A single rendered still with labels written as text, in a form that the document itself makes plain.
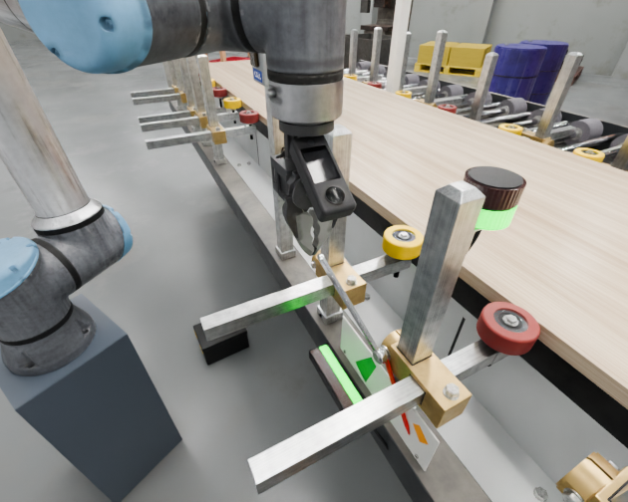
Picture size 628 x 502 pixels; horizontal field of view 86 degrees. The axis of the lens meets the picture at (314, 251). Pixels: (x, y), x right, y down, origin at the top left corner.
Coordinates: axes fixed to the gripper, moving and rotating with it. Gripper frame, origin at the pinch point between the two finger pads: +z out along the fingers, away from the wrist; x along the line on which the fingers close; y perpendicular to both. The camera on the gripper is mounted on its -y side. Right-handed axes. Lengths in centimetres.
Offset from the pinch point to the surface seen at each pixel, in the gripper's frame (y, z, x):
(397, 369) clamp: -17.1, 12.9, -5.6
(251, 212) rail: 60, 27, -7
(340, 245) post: 6.1, 5.9, -8.8
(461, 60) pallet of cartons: 503, 70, -579
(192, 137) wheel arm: 102, 13, 2
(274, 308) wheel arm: 2.4, 12.2, 6.7
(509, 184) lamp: -19.2, -17.2, -12.4
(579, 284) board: -20.8, 7.0, -40.4
